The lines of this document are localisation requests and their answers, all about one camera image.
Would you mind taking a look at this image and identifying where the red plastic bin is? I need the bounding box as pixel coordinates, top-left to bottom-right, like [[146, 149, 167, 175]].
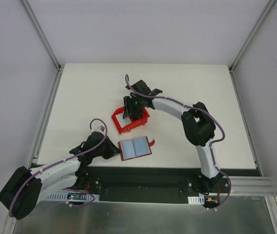
[[111, 106, 150, 135]]

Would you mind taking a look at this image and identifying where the red leather card holder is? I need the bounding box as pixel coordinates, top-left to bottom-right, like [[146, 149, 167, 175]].
[[118, 136, 155, 161]]

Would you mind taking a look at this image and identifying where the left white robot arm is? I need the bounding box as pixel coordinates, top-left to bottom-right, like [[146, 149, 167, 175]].
[[0, 132, 121, 220]]

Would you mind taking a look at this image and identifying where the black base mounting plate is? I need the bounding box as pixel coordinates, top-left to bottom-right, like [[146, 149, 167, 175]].
[[86, 167, 229, 204]]

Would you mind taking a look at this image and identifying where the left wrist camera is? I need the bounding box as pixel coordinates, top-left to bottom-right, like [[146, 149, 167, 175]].
[[90, 125, 106, 135]]

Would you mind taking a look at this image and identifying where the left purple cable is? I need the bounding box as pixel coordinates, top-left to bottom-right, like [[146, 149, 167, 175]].
[[8, 118, 108, 218]]

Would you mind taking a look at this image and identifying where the purple cable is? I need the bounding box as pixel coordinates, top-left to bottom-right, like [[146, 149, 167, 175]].
[[8, 118, 108, 218], [124, 74, 226, 213]]

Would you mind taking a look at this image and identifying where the left white cable duct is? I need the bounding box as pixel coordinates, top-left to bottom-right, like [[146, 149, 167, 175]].
[[43, 191, 99, 203]]

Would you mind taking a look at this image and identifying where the white cable duct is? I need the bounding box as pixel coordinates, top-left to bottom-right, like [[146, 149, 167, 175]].
[[187, 196, 205, 205], [43, 191, 99, 203]]

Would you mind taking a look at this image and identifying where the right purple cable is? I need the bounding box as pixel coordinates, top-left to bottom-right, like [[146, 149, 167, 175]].
[[124, 74, 226, 213]]

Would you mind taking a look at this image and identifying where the right white cable duct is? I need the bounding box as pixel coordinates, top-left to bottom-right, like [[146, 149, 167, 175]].
[[187, 196, 205, 205]]

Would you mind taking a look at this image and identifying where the left aluminium frame post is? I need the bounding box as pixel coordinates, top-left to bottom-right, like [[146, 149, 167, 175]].
[[19, 0, 62, 72]]

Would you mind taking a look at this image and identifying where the aluminium frame post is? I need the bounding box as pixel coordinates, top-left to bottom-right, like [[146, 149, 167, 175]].
[[19, 0, 62, 72], [229, 0, 277, 74]]

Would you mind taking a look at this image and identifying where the right aluminium frame post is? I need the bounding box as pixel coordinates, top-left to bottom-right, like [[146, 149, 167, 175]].
[[229, 0, 277, 74]]

